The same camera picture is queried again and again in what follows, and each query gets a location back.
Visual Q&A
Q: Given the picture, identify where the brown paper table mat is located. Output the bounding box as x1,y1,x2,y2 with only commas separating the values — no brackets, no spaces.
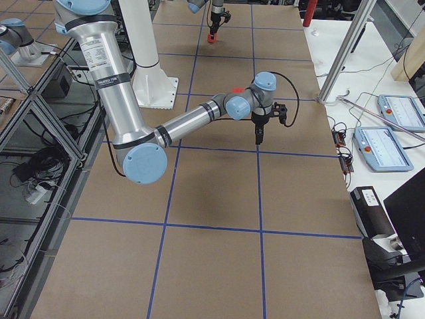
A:
32,1,380,318

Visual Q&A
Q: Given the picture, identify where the teach pendant farther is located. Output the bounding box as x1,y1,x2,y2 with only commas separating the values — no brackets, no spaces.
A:
378,94,424,133

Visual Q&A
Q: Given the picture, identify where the small circuit board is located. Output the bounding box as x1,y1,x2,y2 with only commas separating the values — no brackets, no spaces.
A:
331,130,346,146

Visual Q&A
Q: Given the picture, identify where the white pedestal column with base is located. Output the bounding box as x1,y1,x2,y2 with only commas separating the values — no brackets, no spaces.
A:
119,0,179,110

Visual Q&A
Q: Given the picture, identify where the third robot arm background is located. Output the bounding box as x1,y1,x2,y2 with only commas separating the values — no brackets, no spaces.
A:
1,18,56,67

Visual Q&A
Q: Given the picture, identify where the red cylinder object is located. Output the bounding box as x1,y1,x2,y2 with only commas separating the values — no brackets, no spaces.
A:
303,0,318,27

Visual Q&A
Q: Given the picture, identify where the aluminium frame post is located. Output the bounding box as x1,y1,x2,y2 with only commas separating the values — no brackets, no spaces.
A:
317,0,377,104

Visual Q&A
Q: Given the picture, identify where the aluminium frame side table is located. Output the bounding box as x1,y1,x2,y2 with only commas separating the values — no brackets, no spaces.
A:
1,31,106,318

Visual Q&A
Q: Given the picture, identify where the teach pendant nearer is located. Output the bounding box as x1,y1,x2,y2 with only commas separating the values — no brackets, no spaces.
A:
353,126,414,172

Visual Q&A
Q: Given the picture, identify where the black box with label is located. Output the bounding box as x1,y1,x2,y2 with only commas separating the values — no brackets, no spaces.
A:
350,186,395,239

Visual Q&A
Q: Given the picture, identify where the black monitor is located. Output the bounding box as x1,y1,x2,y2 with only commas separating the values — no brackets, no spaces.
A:
384,169,424,258

